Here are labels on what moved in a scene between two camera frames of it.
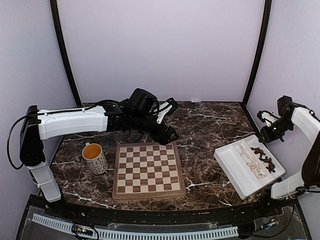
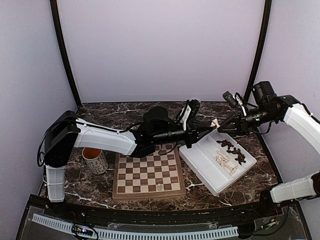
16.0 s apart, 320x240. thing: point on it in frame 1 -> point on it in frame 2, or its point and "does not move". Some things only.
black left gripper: [165, 140] -> [193, 132]
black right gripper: [268, 137] -> [237, 129]
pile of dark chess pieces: [271, 166] -> [241, 157]
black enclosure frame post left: [54, 7] does not move
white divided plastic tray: [248, 166] -> [218, 161]
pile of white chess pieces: [254, 166] -> [224, 161]
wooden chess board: [144, 171] does not move
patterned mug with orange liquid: [92, 154] does not move
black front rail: [262, 211] does not move
